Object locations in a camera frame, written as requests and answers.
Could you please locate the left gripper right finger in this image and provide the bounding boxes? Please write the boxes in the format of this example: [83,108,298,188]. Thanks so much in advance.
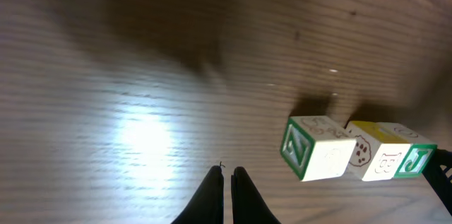
[231,167,280,224]

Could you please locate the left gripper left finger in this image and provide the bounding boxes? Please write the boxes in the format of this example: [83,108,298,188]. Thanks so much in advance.
[172,165,224,224]

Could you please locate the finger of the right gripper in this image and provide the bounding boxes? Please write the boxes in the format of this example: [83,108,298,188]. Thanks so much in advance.
[422,149,451,213]

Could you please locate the plain white wooden block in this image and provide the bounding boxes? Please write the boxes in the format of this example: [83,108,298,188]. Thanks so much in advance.
[280,116,357,182]

